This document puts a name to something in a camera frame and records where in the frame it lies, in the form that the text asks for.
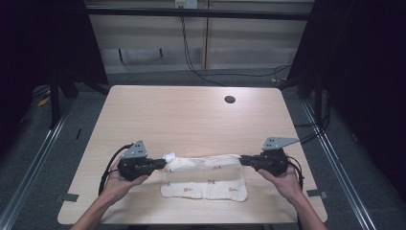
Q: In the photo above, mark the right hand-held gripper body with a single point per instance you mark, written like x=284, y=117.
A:
x=273, y=159

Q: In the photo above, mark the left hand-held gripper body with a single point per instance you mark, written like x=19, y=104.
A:
x=135, y=164

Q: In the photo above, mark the cream floral muslin cloth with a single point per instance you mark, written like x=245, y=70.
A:
x=204, y=182

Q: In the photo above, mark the person's left hand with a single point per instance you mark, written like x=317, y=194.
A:
x=119, y=183

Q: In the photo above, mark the person's right hand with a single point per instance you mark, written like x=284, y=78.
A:
x=285, y=183

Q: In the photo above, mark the grey tape strip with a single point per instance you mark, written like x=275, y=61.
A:
x=71, y=197
x=317, y=193

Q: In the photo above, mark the black metal stand leg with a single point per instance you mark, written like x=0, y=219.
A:
x=318, y=99
x=55, y=105

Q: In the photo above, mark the yellow floor marker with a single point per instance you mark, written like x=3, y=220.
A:
x=43, y=101

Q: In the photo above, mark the black curtain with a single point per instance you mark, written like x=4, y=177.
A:
x=360, y=80
x=38, y=48

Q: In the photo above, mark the metal floor rail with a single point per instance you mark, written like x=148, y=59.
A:
x=35, y=159
x=338, y=166

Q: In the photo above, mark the black horizontal frame bar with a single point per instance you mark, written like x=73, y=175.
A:
x=191, y=13

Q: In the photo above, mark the white wall socket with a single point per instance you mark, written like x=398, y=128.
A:
x=186, y=3

